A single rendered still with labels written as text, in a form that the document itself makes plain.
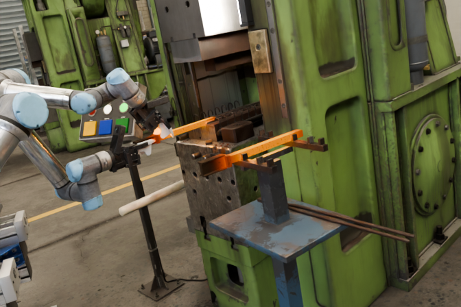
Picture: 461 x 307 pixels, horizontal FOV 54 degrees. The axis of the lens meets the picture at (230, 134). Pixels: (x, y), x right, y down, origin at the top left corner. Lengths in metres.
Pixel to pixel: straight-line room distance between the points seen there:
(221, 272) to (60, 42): 5.08
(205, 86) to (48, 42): 4.73
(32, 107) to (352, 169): 1.37
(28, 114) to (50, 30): 5.34
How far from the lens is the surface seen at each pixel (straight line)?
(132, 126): 2.24
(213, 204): 2.04
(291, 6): 1.72
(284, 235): 1.43
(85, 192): 1.71
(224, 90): 2.33
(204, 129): 2.00
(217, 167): 1.34
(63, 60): 6.83
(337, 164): 2.03
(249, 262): 2.02
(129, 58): 6.98
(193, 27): 1.91
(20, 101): 1.51
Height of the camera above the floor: 1.40
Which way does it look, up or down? 14 degrees down
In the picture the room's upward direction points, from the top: 10 degrees counter-clockwise
